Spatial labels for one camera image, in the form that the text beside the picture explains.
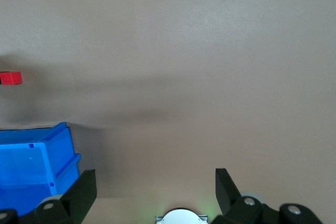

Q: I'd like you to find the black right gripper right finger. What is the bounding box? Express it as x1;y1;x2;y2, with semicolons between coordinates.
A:
209;168;323;224

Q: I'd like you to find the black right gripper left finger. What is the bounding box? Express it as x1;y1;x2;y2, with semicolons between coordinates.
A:
0;169;97;224

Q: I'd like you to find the red cube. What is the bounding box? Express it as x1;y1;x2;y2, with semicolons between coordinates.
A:
0;71;22;86

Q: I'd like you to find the blue plastic storage bin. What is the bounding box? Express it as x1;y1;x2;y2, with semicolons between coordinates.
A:
0;121;81;213

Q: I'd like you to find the brown table mat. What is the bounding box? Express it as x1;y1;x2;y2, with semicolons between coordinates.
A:
0;0;336;224

